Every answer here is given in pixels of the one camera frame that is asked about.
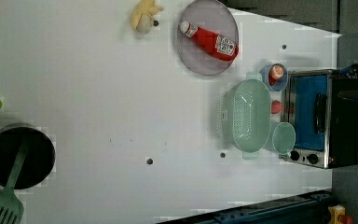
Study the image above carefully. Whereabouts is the red ketchup bottle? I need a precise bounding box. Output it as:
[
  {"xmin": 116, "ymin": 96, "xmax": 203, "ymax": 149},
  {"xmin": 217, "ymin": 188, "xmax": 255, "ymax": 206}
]
[{"xmin": 179, "ymin": 21, "xmax": 239, "ymax": 62}]

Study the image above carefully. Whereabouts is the toy strawberry on table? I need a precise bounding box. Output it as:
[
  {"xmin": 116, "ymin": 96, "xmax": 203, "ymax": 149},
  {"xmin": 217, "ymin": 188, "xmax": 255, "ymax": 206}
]
[{"xmin": 271, "ymin": 100, "xmax": 282, "ymax": 114}]

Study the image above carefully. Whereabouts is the peeled toy banana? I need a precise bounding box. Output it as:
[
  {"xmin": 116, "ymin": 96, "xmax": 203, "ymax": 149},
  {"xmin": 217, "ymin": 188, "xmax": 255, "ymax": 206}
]
[{"xmin": 131, "ymin": 0, "xmax": 163, "ymax": 35}]

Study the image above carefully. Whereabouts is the small blue bowl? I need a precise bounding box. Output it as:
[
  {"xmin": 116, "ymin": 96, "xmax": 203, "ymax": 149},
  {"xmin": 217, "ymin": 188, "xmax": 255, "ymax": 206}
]
[{"xmin": 260, "ymin": 63, "xmax": 288, "ymax": 91}]

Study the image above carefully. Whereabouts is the toy food in bowl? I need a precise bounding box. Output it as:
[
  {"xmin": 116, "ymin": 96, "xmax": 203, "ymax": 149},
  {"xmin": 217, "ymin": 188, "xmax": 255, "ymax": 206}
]
[{"xmin": 268, "ymin": 64, "xmax": 284, "ymax": 85}]

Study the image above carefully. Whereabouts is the mint green cup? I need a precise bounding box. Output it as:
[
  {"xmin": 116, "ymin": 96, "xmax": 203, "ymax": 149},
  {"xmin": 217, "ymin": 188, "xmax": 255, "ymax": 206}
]
[{"xmin": 271, "ymin": 122, "xmax": 296, "ymax": 155}]

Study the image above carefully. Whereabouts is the green slotted spatula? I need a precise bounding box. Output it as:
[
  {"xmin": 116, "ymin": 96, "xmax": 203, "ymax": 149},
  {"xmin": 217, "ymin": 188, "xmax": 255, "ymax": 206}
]
[{"xmin": 0, "ymin": 138, "xmax": 28, "ymax": 224}]

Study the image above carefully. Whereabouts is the blue metal frame rail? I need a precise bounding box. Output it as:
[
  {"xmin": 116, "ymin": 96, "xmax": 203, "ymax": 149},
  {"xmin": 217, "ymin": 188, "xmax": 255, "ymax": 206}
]
[{"xmin": 159, "ymin": 190, "xmax": 337, "ymax": 224}]

